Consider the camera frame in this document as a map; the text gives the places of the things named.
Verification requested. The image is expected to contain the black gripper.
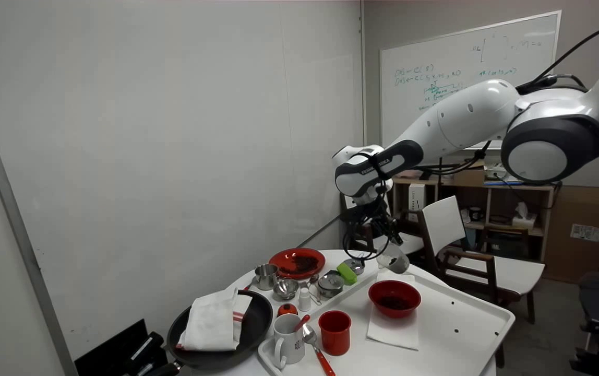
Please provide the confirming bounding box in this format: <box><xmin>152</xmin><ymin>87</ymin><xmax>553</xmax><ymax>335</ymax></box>
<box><xmin>344</xmin><ymin>197</ymin><xmax>400</xmax><ymax>244</ymax></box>

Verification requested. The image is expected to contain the red plastic jug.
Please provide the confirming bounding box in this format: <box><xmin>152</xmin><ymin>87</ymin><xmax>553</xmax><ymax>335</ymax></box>
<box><xmin>319</xmin><ymin>312</ymin><xmax>351</xmax><ymax>356</ymax></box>

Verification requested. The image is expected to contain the clear plastic measuring jug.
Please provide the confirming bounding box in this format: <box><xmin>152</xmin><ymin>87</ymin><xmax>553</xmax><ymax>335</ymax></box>
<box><xmin>270</xmin><ymin>314</ymin><xmax>305</xmax><ymax>371</ymax></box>

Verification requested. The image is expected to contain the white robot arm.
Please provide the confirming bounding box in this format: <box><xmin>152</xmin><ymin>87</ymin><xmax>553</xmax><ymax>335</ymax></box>
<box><xmin>333</xmin><ymin>79</ymin><xmax>599</xmax><ymax>243</ymax></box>

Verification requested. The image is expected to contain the red plastic bowl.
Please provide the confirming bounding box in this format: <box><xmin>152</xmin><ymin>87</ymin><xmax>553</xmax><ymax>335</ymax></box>
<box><xmin>366</xmin><ymin>281</ymin><xmax>422</xmax><ymax>321</ymax></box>

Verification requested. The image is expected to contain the small steel bowl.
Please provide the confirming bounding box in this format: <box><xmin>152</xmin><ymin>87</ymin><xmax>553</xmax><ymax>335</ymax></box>
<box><xmin>274</xmin><ymin>281</ymin><xmax>295</xmax><ymax>301</ymax></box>

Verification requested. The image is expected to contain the red jug lid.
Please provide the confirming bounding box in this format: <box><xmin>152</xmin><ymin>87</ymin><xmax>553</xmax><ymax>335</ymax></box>
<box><xmin>276</xmin><ymin>303</ymin><xmax>299</xmax><ymax>317</ymax></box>

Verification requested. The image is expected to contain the wooden chair white cushion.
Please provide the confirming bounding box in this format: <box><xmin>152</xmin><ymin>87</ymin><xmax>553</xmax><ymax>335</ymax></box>
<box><xmin>420</xmin><ymin>195</ymin><xmax>545</xmax><ymax>321</ymax></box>

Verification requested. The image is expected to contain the red plate with beans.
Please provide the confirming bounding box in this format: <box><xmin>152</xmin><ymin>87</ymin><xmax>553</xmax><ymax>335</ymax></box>
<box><xmin>268</xmin><ymin>249</ymin><xmax>325</xmax><ymax>281</ymax></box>

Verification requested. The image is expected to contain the round white table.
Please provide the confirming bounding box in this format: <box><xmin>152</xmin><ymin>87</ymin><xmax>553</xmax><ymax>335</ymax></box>
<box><xmin>170</xmin><ymin>249</ymin><xmax>503</xmax><ymax>376</ymax></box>

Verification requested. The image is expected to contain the white plastic tray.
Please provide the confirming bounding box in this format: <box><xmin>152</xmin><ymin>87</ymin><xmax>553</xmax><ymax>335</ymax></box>
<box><xmin>307</xmin><ymin>268</ymin><xmax>516</xmax><ymax>376</ymax></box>

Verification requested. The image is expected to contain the small steel saucepan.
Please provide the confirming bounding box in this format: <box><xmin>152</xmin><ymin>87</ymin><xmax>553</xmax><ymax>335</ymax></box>
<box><xmin>253</xmin><ymin>263</ymin><xmax>277</xmax><ymax>290</ymax></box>

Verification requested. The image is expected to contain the white paper napkin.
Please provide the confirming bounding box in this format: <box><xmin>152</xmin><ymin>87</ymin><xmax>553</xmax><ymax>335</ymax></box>
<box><xmin>366</xmin><ymin>316</ymin><xmax>420</xmax><ymax>352</ymax></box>

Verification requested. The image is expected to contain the steel spoon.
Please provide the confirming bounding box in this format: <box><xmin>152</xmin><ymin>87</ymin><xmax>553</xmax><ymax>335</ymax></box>
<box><xmin>300</xmin><ymin>316</ymin><xmax>315</xmax><ymax>348</ymax></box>

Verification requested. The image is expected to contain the wooden shelf unit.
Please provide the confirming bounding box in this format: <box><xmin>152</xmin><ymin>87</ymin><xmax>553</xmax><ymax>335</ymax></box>
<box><xmin>389</xmin><ymin>169</ymin><xmax>553</xmax><ymax>261</ymax></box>

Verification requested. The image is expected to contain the black frying pan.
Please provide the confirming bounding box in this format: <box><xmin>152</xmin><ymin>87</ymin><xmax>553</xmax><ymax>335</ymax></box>
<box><xmin>166</xmin><ymin>290</ymin><xmax>274</xmax><ymax>372</ymax></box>

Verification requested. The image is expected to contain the white folded cloth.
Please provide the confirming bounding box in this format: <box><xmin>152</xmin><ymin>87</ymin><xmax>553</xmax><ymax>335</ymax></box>
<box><xmin>176</xmin><ymin>290</ymin><xmax>251</xmax><ymax>352</ymax></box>

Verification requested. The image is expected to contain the wall whiteboard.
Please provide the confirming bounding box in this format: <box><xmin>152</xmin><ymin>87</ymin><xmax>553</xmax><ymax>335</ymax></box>
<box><xmin>380</xmin><ymin>10</ymin><xmax>560</xmax><ymax>144</ymax></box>

